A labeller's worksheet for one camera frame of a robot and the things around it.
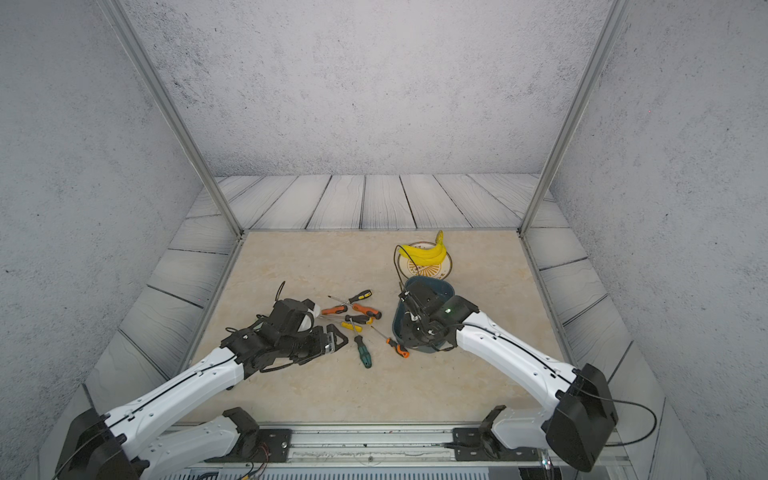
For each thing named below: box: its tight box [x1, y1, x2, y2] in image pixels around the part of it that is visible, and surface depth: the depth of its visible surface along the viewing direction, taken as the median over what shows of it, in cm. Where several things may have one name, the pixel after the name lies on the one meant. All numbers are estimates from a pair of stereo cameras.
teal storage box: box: [392, 276, 455, 353], surface depth 63 cm
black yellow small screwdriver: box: [328, 290, 373, 303], surface depth 102 cm
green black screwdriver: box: [354, 335, 373, 369], surface depth 88 cm
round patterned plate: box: [398, 241, 453, 281], surface depth 110 cm
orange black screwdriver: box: [352, 303, 382, 320], surface depth 98 cm
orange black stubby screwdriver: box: [370, 325, 410, 358], surface depth 90 cm
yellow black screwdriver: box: [341, 314, 374, 333], surface depth 95 cm
